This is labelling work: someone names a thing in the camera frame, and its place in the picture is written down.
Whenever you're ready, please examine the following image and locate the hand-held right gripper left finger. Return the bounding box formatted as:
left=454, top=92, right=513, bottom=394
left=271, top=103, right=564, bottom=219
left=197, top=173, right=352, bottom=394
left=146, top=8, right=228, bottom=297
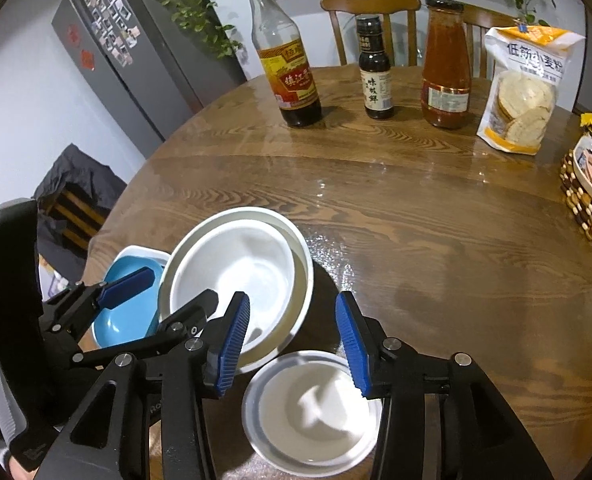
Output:
left=36, top=291, right=251, bottom=480

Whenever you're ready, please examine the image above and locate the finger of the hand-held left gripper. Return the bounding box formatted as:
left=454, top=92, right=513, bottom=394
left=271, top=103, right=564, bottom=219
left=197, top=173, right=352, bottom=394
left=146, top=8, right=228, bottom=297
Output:
left=71, top=288, right=219, bottom=367
left=43, top=267, right=157, bottom=341

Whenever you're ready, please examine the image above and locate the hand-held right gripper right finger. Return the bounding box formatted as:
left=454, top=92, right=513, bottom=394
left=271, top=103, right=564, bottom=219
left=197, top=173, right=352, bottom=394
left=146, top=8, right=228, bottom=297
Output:
left=336, top=291, right=556, bottom=480

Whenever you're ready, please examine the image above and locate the blue plate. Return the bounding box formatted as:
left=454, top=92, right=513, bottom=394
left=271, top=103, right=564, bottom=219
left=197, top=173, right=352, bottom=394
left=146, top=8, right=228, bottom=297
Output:
left=92, top=256, right=164, bottom=350

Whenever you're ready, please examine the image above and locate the medium white bowl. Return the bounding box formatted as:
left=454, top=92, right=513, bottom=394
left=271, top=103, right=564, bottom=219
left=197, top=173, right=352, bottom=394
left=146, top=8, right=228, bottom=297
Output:
left=168, top=219, right=297, bottom=357

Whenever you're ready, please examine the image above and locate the large white bowl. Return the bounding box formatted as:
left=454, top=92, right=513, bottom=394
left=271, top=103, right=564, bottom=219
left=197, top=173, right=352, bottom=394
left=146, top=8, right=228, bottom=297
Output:
left=157, top=206, right=314, bottom=373

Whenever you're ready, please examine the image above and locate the small white bowl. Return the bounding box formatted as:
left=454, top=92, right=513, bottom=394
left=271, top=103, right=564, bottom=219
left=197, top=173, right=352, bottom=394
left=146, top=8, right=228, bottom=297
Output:
left=241, top=351, right=383, bottom=478

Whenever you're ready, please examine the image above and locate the person's left forearm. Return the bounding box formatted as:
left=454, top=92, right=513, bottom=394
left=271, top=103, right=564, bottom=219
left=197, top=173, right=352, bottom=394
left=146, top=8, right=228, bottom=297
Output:
left=0, top=347, right=27, bottom=453

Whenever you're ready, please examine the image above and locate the wooden chair with jacket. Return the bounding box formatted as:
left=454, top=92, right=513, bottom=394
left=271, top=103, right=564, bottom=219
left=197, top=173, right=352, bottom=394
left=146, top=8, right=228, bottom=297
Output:
left=46, top=187, right=109, bottom=253

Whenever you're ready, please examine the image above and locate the dark jacket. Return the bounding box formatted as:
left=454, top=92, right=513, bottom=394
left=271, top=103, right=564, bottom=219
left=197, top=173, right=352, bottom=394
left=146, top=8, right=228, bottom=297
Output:
left=32, top=143, right=128, bottom=261

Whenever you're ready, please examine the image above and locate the grey refrigerator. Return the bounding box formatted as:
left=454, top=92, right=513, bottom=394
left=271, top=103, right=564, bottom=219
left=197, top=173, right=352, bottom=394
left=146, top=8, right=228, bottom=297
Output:
left=51, top=0, right=249, bottom=143

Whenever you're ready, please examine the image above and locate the large vinegar bottle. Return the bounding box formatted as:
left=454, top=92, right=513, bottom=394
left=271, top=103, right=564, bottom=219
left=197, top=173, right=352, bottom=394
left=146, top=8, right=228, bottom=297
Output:
left=241, top=0, right=323, bottom=128

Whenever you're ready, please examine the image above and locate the small dark sauce bottle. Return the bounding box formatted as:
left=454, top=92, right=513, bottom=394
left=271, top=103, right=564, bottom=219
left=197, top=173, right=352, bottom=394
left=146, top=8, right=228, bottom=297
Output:
left=356, top=14, right=395, bottom=120

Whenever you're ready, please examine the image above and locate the beaded basket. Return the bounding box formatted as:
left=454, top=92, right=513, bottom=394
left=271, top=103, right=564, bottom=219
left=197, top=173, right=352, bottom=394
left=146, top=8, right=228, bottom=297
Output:
left=560, top=132, right=592, bottom=258

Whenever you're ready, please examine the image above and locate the group of photo magnets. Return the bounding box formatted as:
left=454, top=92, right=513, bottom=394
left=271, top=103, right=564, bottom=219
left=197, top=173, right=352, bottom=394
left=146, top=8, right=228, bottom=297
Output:
left=83, top=0, right=142, bottom=68

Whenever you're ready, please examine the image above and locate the red sauce bottle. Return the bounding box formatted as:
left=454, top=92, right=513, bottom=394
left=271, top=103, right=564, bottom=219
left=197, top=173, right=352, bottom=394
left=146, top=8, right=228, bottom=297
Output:
left=421, top=0, right=472, bottom=129

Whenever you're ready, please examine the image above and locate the hanging green plant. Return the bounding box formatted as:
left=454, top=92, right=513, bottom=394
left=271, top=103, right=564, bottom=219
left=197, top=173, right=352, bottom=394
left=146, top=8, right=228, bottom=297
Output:
left=131, top=0, right=244, bottom=61

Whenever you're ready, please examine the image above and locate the flour bag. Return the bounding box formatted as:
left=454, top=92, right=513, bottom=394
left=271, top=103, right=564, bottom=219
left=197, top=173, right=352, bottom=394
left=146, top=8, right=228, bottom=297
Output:
left=476, top=24, right=587, bottom=157

